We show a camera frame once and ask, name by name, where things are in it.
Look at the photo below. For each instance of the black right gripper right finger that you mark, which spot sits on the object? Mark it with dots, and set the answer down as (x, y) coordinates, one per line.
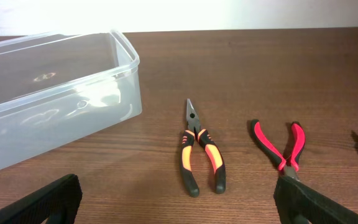
(297, 203)

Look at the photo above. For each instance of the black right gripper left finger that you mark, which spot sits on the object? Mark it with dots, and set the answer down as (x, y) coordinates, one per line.
(57, 202)

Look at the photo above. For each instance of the red black cutting pliers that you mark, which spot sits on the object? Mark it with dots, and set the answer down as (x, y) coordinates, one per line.
(290, 166)

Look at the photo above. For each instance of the clear plastic container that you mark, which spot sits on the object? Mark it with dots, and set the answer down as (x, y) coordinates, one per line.
(57, 88)

